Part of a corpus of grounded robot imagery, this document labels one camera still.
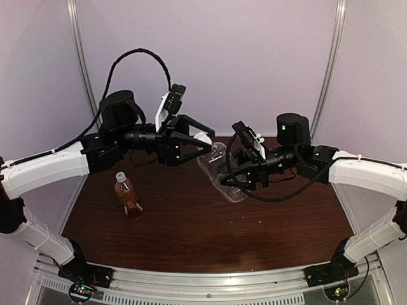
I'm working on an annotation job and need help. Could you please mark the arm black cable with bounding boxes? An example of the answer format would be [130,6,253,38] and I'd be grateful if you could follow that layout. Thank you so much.
[50,48,172,156]
[224,133,407,203]

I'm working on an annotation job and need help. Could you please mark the clear plastic bottle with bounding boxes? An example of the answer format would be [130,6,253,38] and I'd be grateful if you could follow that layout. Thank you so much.
[197,142,247,203]

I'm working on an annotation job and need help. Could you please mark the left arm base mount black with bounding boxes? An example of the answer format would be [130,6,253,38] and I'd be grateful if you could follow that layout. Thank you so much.
[57,240,113,288]

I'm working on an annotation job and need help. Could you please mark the white cap of clear bottle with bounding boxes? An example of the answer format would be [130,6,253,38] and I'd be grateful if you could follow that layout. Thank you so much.
[193,132,212,146]

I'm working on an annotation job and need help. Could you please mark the left aluminium frame post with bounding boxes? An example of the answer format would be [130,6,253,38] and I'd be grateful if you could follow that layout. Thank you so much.
[67,0,97,117]

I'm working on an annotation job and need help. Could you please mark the amber tea bottle red label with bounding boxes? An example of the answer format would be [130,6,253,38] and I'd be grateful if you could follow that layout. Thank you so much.
[114,179,143,219]

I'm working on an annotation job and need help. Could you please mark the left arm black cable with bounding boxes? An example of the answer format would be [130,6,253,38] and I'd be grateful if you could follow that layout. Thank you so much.
[50,48,172,156]

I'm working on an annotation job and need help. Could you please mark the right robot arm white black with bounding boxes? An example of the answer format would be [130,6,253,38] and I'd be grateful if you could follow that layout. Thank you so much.
[219,113,406,281]

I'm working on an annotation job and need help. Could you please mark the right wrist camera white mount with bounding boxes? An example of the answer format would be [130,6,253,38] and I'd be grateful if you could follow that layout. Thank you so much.
[232,121,267,161]

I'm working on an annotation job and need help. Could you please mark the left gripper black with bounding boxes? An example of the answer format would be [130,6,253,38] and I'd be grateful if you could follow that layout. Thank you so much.
[114,113,215,166]

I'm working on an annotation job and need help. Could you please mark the left circuit board with LEDs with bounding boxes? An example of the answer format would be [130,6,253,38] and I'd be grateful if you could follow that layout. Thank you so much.
[68,283,95,303]

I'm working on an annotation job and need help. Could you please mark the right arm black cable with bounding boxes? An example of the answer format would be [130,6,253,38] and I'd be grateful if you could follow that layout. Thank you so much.
[224,133,407,203]

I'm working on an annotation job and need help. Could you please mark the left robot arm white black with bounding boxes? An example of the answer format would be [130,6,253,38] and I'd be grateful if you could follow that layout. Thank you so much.
[1,85,215,282]

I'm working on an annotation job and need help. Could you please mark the right aluminium frame post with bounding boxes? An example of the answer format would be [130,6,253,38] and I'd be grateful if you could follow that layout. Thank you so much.
[310,0,347,140]

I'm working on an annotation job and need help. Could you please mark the right circuit board with LEDs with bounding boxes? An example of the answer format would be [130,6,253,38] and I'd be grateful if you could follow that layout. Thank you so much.
[324,285,350,302]

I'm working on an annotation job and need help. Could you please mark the front aluminium rail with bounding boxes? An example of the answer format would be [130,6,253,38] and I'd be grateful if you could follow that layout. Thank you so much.
[23,255,396,304]

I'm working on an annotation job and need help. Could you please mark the circuit board with leds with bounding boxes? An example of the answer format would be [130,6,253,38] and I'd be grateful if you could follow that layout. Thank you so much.
[324,285,350,302]
[68,283,95,303]

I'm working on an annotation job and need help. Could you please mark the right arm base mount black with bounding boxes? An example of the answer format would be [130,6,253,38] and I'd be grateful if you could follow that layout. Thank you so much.
[304,238,359,287]

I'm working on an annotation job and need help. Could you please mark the aluminium frame post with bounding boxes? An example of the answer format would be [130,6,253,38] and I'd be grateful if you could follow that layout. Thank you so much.
[67,0,97,117]
[310,0,347,140]

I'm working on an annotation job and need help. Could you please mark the white cap of tea bottle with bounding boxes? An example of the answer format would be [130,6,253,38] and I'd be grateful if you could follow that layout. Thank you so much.
[115,172,127,183]

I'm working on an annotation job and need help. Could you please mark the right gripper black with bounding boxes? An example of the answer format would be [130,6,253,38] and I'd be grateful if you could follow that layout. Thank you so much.
[216,145,300,191]

